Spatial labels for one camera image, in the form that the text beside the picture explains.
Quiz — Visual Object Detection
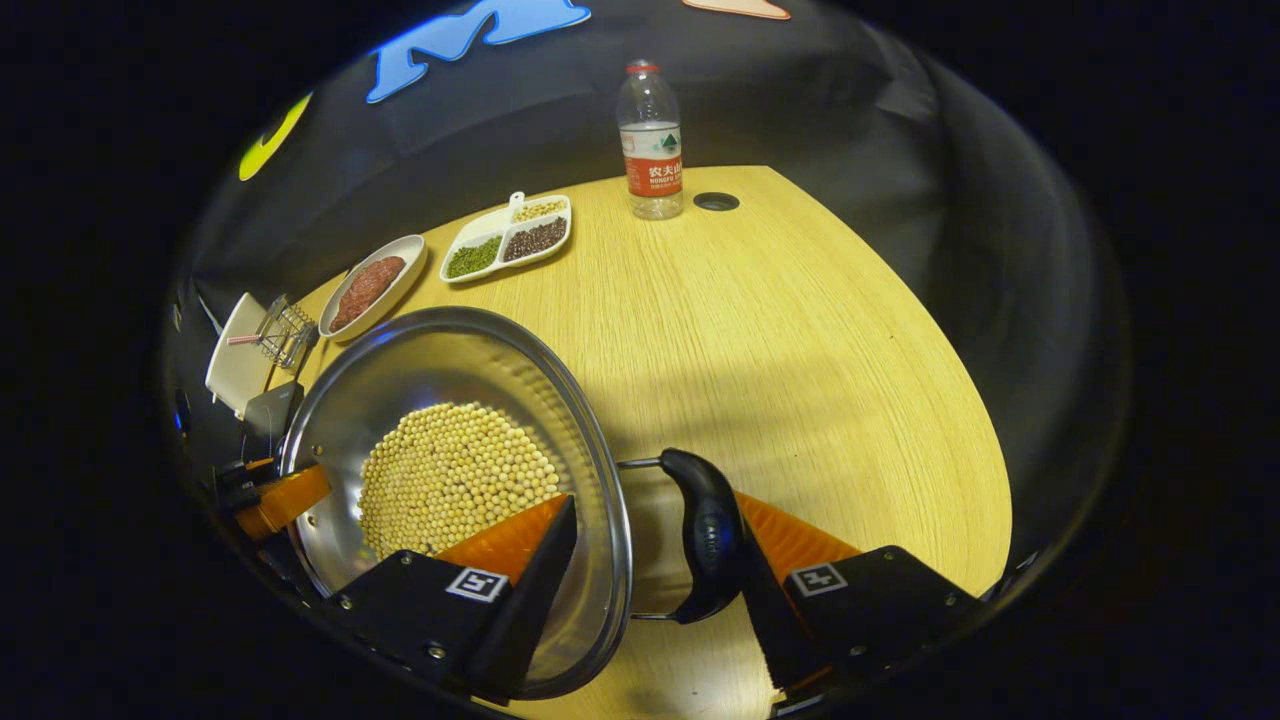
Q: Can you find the red label water bottle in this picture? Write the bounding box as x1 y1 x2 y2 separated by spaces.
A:
616 59 686 222

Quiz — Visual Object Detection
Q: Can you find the brown meat slice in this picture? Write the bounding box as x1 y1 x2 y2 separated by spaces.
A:
329 287 379 334
356 255 408 301

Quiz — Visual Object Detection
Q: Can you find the white divided dish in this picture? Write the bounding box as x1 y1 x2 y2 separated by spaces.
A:
439 191 574 285

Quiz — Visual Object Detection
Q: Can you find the stainless steel pot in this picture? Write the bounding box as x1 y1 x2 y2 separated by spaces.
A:
279 305 748 702

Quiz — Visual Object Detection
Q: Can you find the pile of soybeans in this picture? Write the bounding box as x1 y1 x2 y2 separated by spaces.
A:
357 401 562 560

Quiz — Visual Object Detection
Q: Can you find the white toaster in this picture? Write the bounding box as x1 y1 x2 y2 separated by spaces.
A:
204 292 277 420

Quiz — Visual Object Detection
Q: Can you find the black induction cooktop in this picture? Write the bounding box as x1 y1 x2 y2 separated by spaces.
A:
239 379 307 463

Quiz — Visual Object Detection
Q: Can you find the white plate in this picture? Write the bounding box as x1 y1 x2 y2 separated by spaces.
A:
317 233 430 344

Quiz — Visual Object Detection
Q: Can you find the metal wire holder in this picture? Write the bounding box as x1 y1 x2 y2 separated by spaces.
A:
255 294 320 372

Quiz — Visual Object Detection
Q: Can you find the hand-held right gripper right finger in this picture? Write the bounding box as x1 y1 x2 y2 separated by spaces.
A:
733 490 983 716

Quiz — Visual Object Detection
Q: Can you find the pile of green beans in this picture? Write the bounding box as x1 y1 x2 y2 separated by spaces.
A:
446 236 502 280

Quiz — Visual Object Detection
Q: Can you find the pile of dark beans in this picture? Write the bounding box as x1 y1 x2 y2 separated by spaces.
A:
503 217 568 264

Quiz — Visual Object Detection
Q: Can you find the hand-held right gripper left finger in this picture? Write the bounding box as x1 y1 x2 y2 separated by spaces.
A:
322 493 581 703

